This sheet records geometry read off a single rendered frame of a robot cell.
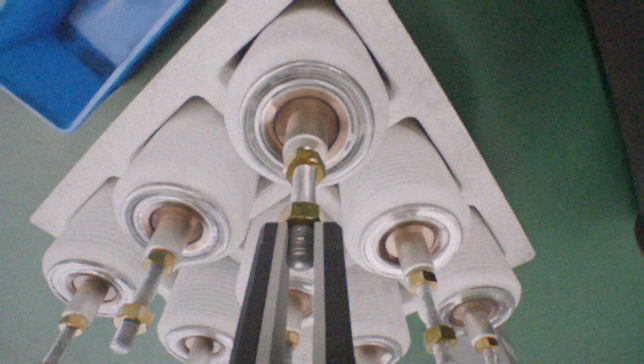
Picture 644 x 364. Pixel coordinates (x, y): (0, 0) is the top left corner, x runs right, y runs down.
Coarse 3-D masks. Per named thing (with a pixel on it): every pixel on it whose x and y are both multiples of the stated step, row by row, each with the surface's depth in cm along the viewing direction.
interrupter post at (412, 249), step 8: (408, 232) 23; (416, 232) 23; (400, 240) 23; (408, 240) 23; (416, 240) 23; (424, 240) 23; (400, 248) 23; (408, 248) 22; (416, 248) 22; (424, 248) 22; (400, 256) 23; (408, 256) 22; (416, 256) 22; (424, 256) 22; (400, 264) 23; (408, 264) 21; (416, 264) 21; (424, 264) 21; (432, 264) 21; (408, 272) 21
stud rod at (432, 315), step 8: (424, 288) 20; (432, 288) 21; (424, 296) 20; (432, 296) 20; (424, 304) 20; (432, 304) 19; (424, 312) 19; (432, 312) 19; (432, 320) 19; (440, 320) 19; (440, 344) 17; (448, 344) 17; (440, 352) 17; (448, 352) 17; (440, 360) 17; (448, 360) 17
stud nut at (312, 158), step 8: (296, 152) 15; (304, 152) 15; (312, 152) 15; (288, 160) 15; (296, 160) 14; (304, 160) 14; (312, 160) 14; (320, 160) 15; (288, 168) 15; (320, 168) 15; (288, 176) 15; (320, 176) 15
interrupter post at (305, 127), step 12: (288, 120) 18; (300, 120) 17; (312, 120) 17; (324, 120) 18; (288, 132) 17; (300, 132) 16; (312, 132) 16; (324, 132) 17; (288, 144) 16; (300, 144) 16; (312, 144) 16; (324, 144) 16; (288, 156) 16; (324, 156) 16
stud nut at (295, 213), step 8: (288, 208) 12; (296, 208) 11; (304, 208) 12; (312, 208) 12; (320, 208) 12; (280, 216) 12; (288, 216) 11; (296, 216) 11; (304, 216) 11; (312, 216) 11; (320, 216) 11; (288, 224) 11; (296, 224) 11; (304, 224) 11; (312, 224) 11; (288, 232) 12
